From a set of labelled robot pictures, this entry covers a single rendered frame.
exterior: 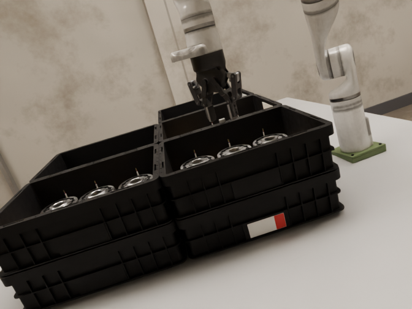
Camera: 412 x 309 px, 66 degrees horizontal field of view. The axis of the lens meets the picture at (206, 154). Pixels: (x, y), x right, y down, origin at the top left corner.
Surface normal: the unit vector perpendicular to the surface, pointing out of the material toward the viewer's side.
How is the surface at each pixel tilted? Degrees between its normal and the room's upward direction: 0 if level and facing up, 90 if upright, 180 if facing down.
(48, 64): 90
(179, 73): 90
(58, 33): 90
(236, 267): 0
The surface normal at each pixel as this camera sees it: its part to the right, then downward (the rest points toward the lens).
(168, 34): 0.24, 0.25
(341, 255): -0.26, -0.91
